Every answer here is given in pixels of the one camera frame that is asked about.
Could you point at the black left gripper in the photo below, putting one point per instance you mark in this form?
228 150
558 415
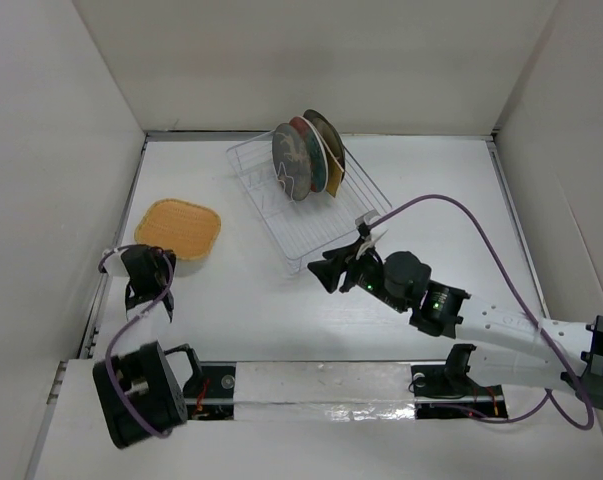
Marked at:
166 258

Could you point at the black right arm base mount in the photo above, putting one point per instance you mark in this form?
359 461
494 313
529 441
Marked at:
437 398

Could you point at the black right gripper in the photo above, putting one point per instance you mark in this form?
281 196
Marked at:
339 259

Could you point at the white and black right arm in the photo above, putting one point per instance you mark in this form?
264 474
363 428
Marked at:
492 346

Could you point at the grey reindeer round plate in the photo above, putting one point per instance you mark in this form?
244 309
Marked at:
291 162

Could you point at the cream plate with brown rim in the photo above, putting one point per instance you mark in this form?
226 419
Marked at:
329 134

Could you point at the yellow green-rimmed square plate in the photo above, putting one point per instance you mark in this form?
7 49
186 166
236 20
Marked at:
335 175

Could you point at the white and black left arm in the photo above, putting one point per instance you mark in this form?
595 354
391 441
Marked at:
139 394

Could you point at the red plate with teal flower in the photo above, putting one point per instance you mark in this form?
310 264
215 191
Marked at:
316 151

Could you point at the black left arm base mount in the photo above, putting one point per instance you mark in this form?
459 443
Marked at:
212 397

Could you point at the orange woven square plate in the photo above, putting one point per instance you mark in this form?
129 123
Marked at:
187 229

